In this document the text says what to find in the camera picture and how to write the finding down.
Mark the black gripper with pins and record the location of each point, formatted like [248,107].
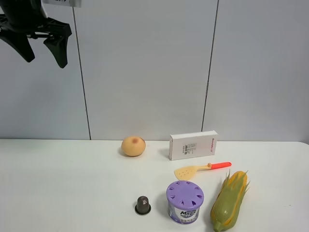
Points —
[17,25]

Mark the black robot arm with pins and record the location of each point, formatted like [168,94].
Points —
[23,4]

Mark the purple lidded air freshener can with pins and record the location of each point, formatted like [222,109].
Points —
[184,201]

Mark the yellow spatula with red handle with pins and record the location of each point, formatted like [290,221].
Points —
[186,173]

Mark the peach coloured round fruit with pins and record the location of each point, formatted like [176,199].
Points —
[133,146]

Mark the white cardboard box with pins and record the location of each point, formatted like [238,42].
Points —
[192,145]

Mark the green yellow toy corn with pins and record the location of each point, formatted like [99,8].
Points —
[225,210]

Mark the dark grey coffee capsule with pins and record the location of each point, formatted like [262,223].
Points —
[142,206]

